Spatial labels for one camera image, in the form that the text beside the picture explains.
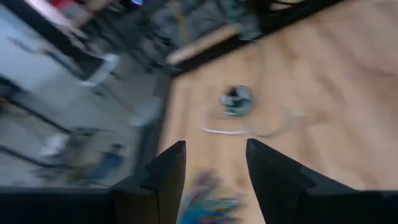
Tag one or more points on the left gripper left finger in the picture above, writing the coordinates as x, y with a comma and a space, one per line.
140, 202

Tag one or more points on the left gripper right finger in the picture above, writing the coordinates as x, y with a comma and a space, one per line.
295, 202

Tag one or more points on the grey round-base stand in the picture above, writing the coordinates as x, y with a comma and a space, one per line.
99, 70

